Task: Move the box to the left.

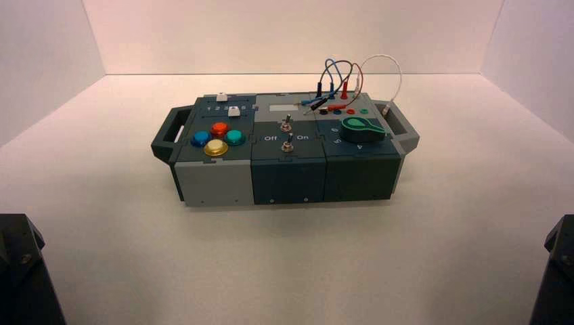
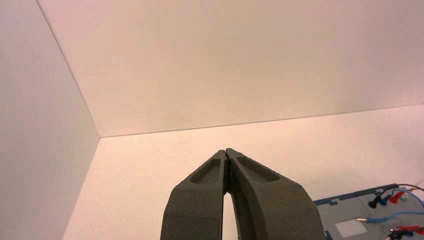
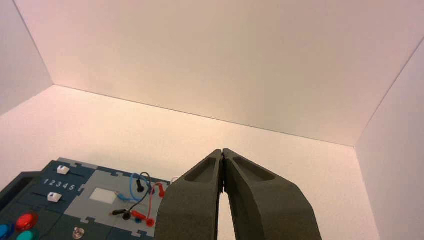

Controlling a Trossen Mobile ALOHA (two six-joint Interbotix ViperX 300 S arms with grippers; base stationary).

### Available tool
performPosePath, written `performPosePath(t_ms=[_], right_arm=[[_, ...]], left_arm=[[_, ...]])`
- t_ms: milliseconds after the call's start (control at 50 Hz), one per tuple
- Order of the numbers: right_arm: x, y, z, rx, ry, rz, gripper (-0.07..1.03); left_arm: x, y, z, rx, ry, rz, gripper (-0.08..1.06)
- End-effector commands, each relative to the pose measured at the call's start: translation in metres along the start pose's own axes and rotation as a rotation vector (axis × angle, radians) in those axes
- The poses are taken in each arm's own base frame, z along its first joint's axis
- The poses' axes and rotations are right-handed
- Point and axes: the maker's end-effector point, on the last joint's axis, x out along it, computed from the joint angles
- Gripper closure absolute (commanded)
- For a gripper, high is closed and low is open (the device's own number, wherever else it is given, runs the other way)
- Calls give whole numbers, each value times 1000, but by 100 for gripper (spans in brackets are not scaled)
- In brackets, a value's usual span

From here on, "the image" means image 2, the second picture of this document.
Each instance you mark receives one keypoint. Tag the green panel socket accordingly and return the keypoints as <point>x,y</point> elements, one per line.
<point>403,198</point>

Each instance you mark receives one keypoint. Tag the red banana plug lead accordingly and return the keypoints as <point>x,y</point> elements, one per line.
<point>396,197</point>

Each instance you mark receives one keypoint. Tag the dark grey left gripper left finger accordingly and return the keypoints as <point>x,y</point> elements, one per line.
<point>195,205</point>

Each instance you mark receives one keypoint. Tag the grey box with blue trim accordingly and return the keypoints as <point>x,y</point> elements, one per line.
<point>364,212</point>

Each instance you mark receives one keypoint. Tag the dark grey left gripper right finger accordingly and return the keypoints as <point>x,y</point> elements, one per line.
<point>275,205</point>

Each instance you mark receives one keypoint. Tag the red and black plug pair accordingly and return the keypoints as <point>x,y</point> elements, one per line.
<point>405,232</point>

